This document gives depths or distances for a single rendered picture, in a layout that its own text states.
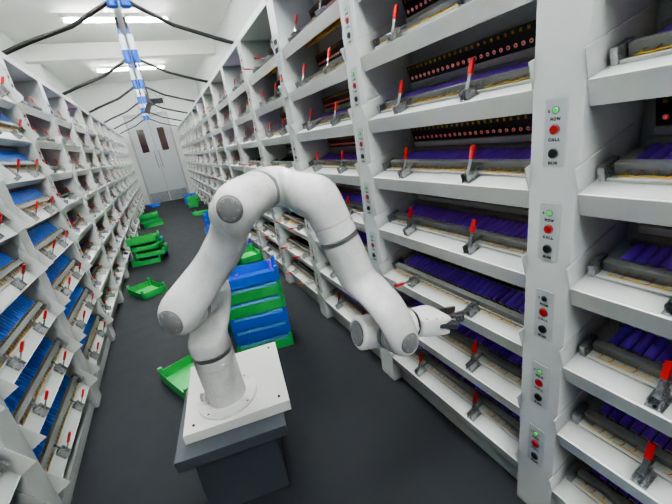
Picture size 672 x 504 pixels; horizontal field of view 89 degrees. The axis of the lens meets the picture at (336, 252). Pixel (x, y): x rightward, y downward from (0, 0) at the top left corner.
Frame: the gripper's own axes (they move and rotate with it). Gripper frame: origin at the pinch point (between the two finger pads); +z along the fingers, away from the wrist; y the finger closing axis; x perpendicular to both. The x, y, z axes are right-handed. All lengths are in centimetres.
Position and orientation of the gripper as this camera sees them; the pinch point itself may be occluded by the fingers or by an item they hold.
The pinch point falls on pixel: (453, 314)
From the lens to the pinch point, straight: 104.3
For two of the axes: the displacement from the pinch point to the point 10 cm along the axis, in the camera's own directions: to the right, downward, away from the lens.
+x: 0.5, -9.7, -2.3
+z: 8.9, -0.7, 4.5
